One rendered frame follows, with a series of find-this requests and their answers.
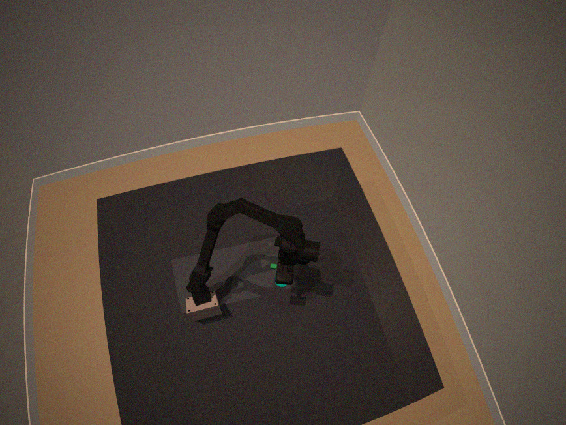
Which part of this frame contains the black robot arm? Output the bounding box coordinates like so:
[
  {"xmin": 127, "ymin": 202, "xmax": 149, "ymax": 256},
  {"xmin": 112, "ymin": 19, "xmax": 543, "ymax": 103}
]
[{"xmin": 186, "ymin": 198, "xmax": 320, "ymax": 306}]

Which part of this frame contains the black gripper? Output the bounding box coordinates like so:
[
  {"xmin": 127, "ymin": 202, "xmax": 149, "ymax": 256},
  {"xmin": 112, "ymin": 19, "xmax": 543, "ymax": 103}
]
[{"xmin": 275, "ymin": 251, "xmax": 296, "ymax": 285}]

